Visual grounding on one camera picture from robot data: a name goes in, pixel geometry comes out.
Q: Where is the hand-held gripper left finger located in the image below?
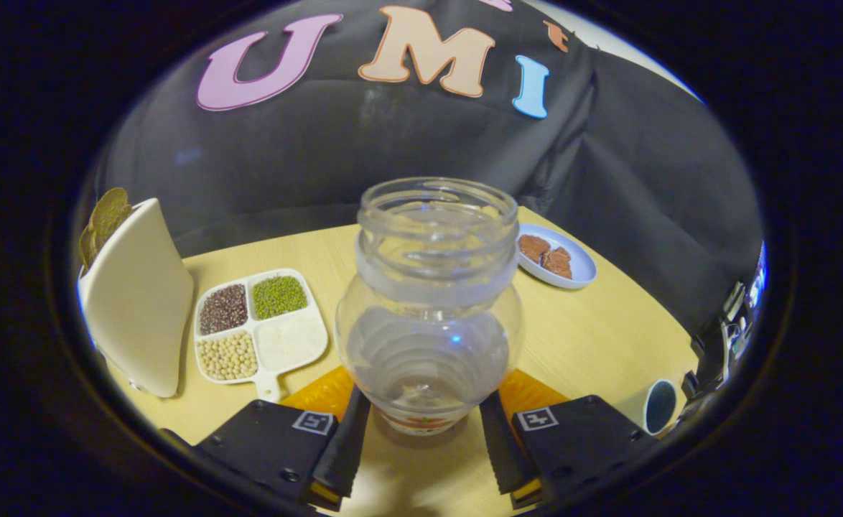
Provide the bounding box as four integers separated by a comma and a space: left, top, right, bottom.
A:
192, 366, 372, 512

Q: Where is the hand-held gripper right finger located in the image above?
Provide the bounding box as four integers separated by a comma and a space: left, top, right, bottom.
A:
479, 369, 663, 511

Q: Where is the clear plastic bottle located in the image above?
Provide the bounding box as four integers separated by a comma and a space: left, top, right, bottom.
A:
335, 177, 526, 437

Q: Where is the white and blue cup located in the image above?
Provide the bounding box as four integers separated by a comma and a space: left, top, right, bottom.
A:
619, 379, 679, 437

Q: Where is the white divided tray of beans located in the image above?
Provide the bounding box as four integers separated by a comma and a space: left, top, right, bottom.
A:
193, 269, 330, 403

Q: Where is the wooden table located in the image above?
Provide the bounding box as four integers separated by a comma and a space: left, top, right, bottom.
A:
106, 207, 701, 517

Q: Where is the brown meat piece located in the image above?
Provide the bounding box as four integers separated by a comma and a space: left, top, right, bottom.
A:
541, 246, 574, 280
518, 234, 551, 264

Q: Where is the light blue plate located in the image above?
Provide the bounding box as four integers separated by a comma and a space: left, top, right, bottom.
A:
516, 223, 598, 290

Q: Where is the dark equipment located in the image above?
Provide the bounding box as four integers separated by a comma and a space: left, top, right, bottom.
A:
680, 241, 768, 432

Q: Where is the white toaster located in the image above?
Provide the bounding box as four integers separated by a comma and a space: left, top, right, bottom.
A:
77, 197, 195, 399

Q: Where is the black backdrop cloth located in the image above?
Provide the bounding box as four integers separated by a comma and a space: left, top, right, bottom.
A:
95, 0, 763, 338

